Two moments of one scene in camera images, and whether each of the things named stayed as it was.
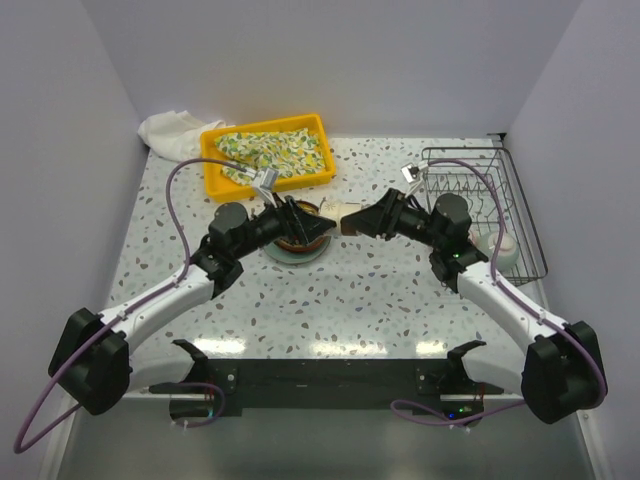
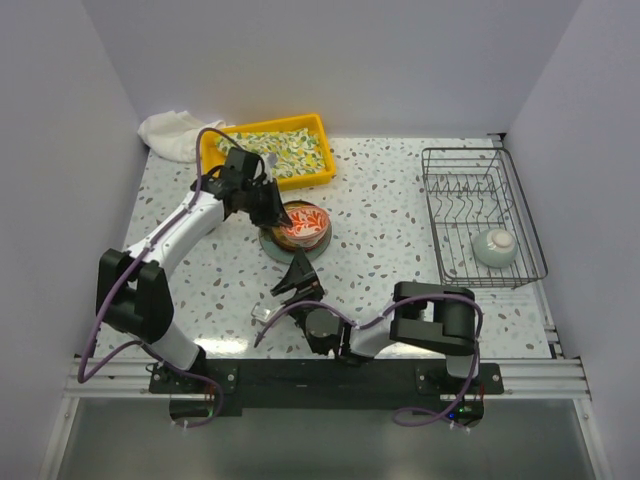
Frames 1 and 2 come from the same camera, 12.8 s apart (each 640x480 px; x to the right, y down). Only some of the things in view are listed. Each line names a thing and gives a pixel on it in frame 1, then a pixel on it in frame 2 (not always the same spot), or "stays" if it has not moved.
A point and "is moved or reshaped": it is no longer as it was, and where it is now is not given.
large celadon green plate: x=290 y=257 stays
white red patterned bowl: x=473 y=236 is moved or reshaped
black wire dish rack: x=488 y=178 stays
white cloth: x=176 y=135 stays
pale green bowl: x=508 y=252 stays
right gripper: x=382 y=218 to x=303 y=276
